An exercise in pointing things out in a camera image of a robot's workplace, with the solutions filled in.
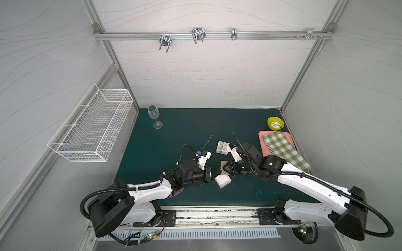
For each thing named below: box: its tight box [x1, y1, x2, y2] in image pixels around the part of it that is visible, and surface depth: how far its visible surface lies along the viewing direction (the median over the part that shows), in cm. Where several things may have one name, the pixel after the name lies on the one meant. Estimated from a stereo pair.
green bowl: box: [266, 116, 285, 132], surface depth 110 cm
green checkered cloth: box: [262, 130, 312, 173], surface depth 100 cm
